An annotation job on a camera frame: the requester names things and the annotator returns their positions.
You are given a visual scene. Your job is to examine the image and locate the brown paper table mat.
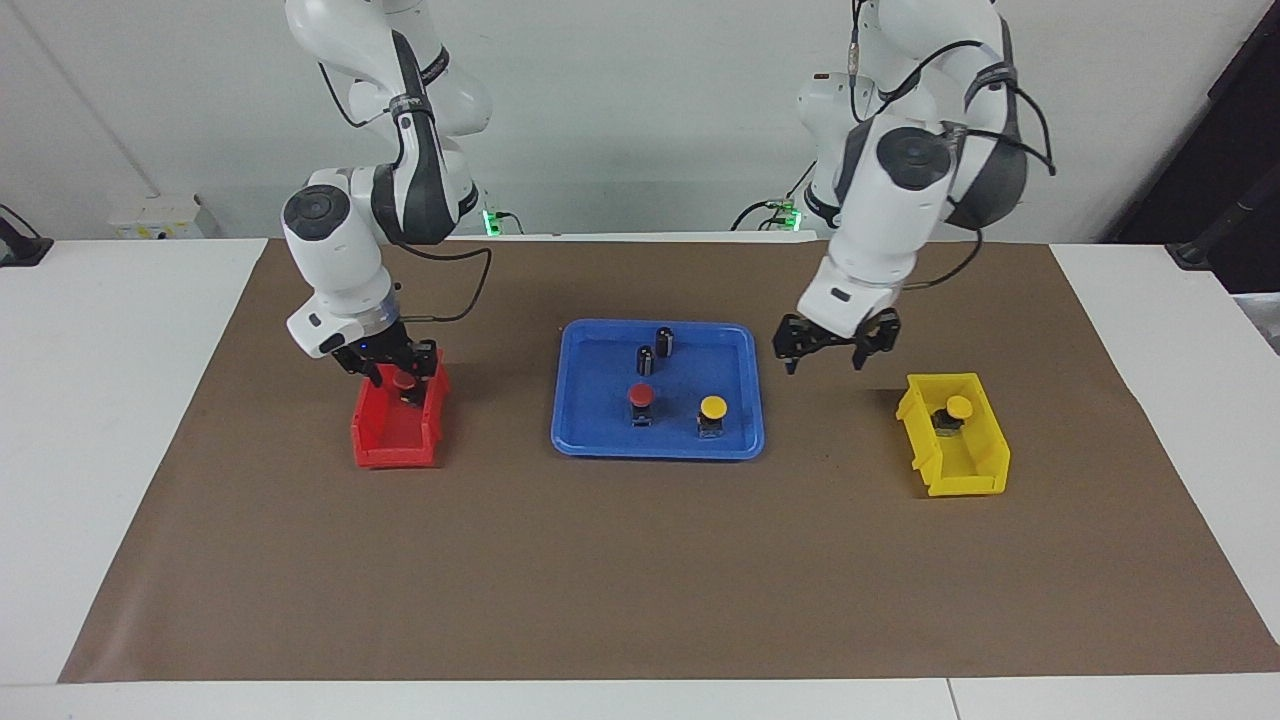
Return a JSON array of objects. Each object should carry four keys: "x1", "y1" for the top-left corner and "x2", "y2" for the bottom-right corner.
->
[{"x1": 58, "y1": 238, "x2": 1280, "y2": 684}]

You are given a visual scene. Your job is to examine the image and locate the yellow plastic bin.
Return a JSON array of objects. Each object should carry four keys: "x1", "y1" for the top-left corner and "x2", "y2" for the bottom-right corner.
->
[{"x1": 895, "y1": 372, "x2": 1011, "y2": 498}]

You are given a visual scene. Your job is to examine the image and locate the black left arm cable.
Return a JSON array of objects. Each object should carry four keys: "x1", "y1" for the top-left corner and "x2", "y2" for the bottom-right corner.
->
[{"x1": 850, "y1": 0, "x2": 1058, "y2": 293}]

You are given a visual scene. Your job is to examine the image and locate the black panel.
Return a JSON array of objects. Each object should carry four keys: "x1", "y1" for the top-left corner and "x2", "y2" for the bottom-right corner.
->
[{"x1": 1100, "y1": 0, "x2": 1280, "y2": 296}]

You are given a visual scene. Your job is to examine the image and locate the blue plastic tray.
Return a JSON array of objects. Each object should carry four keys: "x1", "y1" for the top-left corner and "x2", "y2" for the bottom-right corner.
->
[{"x1": 550, "y1": 319, "x2": 766, "y2": 461}]

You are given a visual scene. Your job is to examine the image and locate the black base cable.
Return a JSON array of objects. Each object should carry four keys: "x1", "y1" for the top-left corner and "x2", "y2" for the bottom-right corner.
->
[{"x1": 730, "y1": 160, "x2": 819, "y2": 233}]

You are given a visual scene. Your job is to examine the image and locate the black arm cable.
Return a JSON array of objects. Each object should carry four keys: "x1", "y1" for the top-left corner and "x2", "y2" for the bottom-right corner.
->
[
  {"x1": 850, "y1": 0, "x2": 1058, "y2": 293},
  {"x1": 316, "y1": 60, "x2": 494, "y2": 324}
]

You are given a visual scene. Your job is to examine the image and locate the red plastic bin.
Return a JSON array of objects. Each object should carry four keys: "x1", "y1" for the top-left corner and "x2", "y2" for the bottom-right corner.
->
[{"x1": 350, "y1": 347, "x2": 451, "y2": 469}]

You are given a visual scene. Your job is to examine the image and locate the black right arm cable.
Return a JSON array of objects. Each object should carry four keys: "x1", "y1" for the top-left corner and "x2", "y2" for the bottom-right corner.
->
[{"x1": 316, "y1": 60, "x2": 494, "y2": 324}]

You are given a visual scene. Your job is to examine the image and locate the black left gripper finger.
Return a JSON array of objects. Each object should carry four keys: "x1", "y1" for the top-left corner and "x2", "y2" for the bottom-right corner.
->
[
  {"x1": 850, "y1": 310, "x2": 903, "y2": 372},
  {"x1": 772, "y1": 315, "x2": 813, "y2": 377}
]

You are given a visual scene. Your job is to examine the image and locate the black table clamp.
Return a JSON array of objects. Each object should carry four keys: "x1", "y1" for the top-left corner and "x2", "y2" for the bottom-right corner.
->
[{"x1": 0, "y1": 205, "x2": 53, "y2": 267}]

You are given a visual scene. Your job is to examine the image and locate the black clamp stand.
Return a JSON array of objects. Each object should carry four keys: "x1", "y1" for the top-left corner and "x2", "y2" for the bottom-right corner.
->
[{"x1": 1165, "y1": 190, "x2": 1280, "y2": 273}]

